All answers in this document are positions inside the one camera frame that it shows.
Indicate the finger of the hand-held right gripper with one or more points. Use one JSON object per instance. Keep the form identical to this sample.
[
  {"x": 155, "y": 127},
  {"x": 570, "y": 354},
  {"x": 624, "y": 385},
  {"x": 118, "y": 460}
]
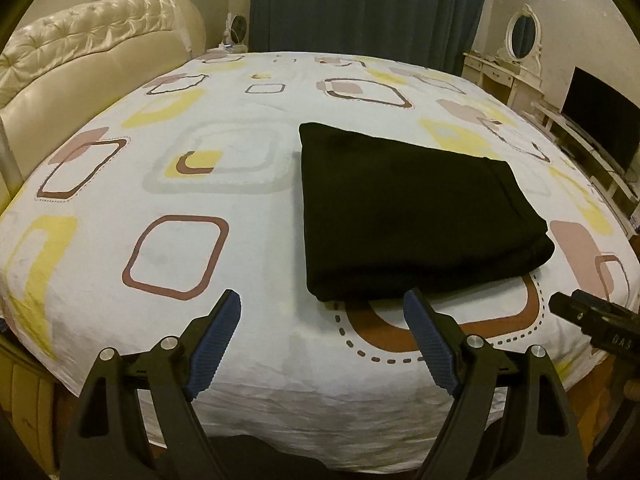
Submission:
[
  {"x": 580, "y": 316},
  {"x": 600, "y": 304}
]

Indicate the dark teal curtain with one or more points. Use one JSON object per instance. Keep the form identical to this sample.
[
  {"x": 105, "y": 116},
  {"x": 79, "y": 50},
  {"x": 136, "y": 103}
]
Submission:
[{"x": 370, "y": 10}]

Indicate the black flat television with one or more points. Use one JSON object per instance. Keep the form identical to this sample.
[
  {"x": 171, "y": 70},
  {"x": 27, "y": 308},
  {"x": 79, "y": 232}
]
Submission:
[{"x": 600, "y": 115}]

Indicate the cream tufted bed headboard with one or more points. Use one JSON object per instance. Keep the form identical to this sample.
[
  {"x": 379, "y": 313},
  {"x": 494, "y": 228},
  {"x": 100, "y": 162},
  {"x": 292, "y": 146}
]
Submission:
[{"x": 85, "y": 60}]

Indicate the bed with patterned sheet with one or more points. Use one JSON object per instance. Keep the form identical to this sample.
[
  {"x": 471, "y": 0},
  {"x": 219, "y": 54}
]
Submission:
[{"x": 200, "y": 235}]

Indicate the black pants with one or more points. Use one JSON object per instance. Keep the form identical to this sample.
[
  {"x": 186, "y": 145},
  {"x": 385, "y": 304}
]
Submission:
[{"x": 400, "y": 210}]

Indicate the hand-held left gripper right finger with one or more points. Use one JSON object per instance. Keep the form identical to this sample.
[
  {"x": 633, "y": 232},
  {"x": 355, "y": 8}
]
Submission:
[{"x": 430, "y": 342}]

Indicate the white television stand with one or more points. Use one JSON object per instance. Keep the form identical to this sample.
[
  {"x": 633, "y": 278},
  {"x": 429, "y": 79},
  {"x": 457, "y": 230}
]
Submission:
[{"x": 580, "y": 145}]

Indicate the small white desk fan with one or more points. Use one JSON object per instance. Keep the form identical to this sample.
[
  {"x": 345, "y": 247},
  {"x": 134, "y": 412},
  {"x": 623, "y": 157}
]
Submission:
[{"x": 237, "y": 30}]

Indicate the white dressing table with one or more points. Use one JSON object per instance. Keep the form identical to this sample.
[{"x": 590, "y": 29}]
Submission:
[{"x": 490, "y": 75}]

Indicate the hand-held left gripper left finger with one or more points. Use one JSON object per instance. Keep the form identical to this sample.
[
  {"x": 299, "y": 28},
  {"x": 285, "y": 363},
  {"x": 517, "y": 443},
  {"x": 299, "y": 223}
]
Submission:
[{"x": 217, "y": 340}]

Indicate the white oval vanity mirror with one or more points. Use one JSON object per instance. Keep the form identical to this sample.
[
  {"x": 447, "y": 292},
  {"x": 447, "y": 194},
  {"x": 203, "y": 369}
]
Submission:
[{"x": 522, "y": 35}]

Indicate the cream padded bed base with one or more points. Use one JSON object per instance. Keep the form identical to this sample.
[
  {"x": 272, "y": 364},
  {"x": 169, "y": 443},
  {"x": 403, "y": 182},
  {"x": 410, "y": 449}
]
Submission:
[{"x": 25, "y": 400}]

